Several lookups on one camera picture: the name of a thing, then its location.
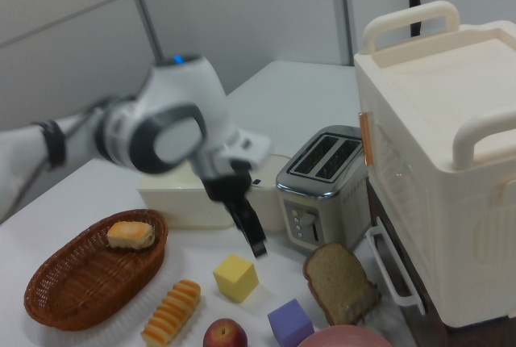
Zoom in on chrome two-slot toaster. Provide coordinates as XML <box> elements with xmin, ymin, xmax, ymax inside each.
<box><xmin>275</xmin><ymin>124</ymin><xmax>372</xmax><ymax>251</ymax></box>

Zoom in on brown wicker basket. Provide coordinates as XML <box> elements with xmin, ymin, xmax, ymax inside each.
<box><xmin>23</xmin><ymin>208</ymin><xmax>169</xmax><ymax>332</ymax></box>

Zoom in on purple cube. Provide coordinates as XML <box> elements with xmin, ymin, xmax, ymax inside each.
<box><xmin>267</xmin><ymin>298</ymin><xmax>315</xmax><ymax>347</ymax></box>

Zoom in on pink plate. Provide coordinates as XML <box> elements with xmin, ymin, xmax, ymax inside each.
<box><xmin>297</xmin><ymin>324</ymin><xmax>394</xmax><ymax>347</ymax></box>

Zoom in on brown bread slice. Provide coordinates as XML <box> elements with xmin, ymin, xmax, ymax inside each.
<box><xmin>302</xmin><ymin>241</ymin><xmax>382</xmax><ymax>326</ymax></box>

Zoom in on cream open plastic bin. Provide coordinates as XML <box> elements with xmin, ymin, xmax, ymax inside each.
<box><xmin>135</xmin><ymin>161</ymin><xmax>235</xmax><ymax>230</ymax></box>

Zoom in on toasted square bun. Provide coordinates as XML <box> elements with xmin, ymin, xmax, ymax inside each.
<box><xmin>106</xmin><ymin>220</ymin><xmax>156</xmax><ymax>251</ymax></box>

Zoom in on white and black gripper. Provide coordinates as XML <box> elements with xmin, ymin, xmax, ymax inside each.
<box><xmin>189</xmin><ymin>128</ymin><xmax>272</xmax><ymax>258</ymax></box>

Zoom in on yellow cube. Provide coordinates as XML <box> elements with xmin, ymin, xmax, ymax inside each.
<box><xmin>212</xmin><ymin>253</ymin><xmax>260</xmax><ymax>304</ymax></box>

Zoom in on white cabinet handle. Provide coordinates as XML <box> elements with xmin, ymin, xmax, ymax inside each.
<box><xmin>365</xmin><ymin>225</ymin><xmax>427</xmax><ymax>316</ymax></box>

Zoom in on copper latch strip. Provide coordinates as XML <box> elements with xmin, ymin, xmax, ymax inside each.
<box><xmin>358</xmin><ymin>111</ymin><xmax>374</xmax><ymax>166</ymax></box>

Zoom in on red peach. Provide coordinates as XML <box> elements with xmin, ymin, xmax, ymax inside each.
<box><xmin>202</xmin><ymin>318</ymin><xmax>249</xmax><ymax>347</ymax></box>

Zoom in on striped orange bread roll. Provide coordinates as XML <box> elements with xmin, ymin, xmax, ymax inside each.
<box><xmin>140</xmin><ymin>279</ymin><xmax>202</xmax><ymax>347</ymax></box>

